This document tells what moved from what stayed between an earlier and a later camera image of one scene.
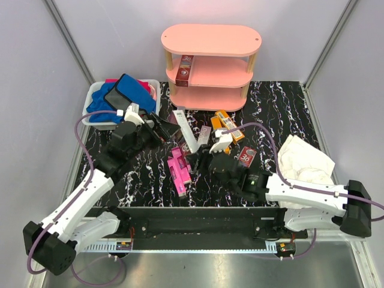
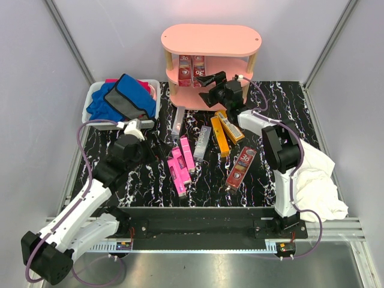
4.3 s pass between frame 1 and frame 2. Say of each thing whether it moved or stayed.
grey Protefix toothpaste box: stayed
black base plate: stayed
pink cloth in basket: stayed
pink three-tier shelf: stayed
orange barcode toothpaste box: stayed
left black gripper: moved
